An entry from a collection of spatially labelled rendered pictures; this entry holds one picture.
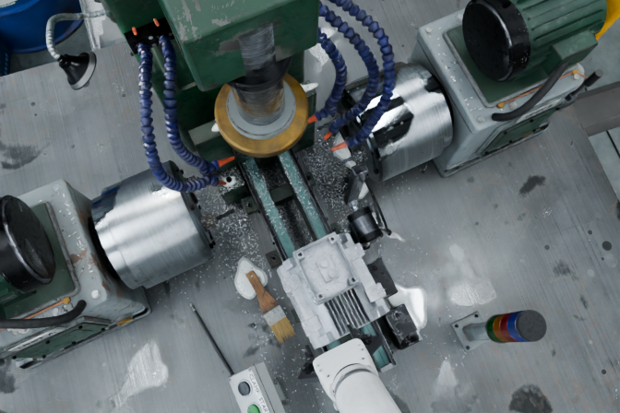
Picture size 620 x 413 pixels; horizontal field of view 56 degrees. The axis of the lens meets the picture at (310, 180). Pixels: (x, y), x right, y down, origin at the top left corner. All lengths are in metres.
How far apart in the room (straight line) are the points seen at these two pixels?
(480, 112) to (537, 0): 0.26
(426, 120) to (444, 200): 0.38
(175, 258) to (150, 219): 0.10
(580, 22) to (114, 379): 1.36
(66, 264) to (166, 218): 0.22
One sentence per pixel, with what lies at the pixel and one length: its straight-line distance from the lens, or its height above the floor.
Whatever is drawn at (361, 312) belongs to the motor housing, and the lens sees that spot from 1.26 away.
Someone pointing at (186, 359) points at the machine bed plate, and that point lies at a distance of 1.59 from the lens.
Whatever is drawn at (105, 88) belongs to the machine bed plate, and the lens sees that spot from 1.82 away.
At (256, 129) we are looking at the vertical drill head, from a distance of 1.08.
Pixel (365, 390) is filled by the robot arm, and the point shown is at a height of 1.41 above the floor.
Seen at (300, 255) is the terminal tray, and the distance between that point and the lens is 1.26.
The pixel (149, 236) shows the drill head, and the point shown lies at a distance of 1.27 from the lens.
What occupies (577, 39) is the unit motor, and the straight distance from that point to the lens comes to 1.33.
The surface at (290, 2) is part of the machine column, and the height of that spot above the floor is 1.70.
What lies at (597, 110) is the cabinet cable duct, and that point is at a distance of 2.83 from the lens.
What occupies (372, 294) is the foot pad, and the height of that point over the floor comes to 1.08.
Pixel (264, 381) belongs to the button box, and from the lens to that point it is 1.30.
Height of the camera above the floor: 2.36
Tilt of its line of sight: 74 degrees down
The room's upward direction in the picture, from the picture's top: 2 degrees clockwise
